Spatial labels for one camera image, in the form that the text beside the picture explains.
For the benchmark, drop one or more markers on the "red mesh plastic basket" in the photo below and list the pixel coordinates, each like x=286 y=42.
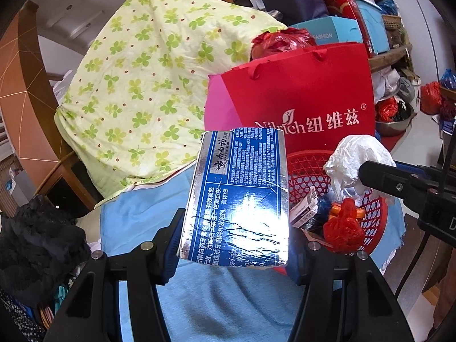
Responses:
x=306 y=174

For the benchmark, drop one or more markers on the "black white dotted cloth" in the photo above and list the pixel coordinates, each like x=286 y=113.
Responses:
x=17 y=320

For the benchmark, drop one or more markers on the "wooden shelf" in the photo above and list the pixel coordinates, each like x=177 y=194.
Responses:
x=388 y=60

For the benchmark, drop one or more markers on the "orange white small carton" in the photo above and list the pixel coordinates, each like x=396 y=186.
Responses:
x=302 y=212

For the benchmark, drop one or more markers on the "light blue blanket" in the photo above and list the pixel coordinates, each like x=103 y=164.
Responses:
x=221 y=299

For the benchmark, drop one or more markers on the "black cloth pile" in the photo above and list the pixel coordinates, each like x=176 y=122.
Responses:
x=35 y=249

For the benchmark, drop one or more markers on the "metal basin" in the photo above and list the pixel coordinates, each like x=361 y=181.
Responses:
x=392 y=126

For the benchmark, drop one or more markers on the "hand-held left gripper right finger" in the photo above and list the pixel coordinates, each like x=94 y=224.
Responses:
x=313 y=267

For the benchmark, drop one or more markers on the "light blue cardboard box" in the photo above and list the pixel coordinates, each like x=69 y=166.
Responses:
x=335 y=28

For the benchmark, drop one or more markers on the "pink pillow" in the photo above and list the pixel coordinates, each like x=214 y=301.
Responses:
x=217 y=110

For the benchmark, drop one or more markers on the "blue plastic bag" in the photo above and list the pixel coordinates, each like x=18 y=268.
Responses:
x=449 y=78
x=322 y=208

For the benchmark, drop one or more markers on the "red plastic wrapper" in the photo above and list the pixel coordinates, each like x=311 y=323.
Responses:
x=342 y=231

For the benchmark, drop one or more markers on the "red plastic bag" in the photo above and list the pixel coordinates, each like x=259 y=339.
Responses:
x=431 y=98
x=281 y=41

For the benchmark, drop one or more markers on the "light blue plastic storage box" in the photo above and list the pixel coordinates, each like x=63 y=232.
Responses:
x=374 y=21

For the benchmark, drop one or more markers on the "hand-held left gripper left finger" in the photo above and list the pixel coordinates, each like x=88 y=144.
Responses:
x=171 y=260

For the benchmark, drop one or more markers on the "person's right forearm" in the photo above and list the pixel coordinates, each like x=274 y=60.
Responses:
x=447 y=292

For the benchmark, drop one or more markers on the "wooden cabinet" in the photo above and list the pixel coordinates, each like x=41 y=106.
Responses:
x=28 y=114

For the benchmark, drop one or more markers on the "green clover print quilt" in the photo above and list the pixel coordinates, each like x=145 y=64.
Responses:
x=142 y=78

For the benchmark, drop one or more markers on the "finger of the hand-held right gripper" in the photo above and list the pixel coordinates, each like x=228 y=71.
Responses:
x=416 y=169
x=392 y=181

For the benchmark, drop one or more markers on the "white plastic wrapper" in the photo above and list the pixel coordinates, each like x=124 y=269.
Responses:
x=356 y=156

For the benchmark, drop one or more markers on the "blue white toothpaste carton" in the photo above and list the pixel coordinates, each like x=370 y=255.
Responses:
x=235 y=199

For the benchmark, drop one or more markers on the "red paper shopping bag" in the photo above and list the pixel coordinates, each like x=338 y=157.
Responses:
x=302 y=89

